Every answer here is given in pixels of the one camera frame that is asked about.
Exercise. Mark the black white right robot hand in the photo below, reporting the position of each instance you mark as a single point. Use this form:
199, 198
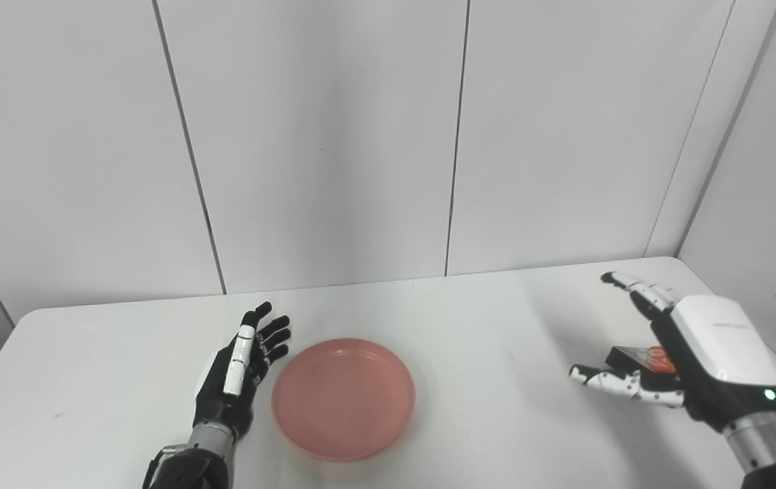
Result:
720, 346

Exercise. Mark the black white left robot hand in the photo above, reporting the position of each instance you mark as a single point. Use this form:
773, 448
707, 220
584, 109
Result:
225, 407

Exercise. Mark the chocolate cake slice with fruit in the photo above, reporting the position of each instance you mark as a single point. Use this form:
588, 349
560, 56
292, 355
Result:
635, 356

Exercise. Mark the pink round plate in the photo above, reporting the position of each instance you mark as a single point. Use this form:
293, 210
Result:
343, 401

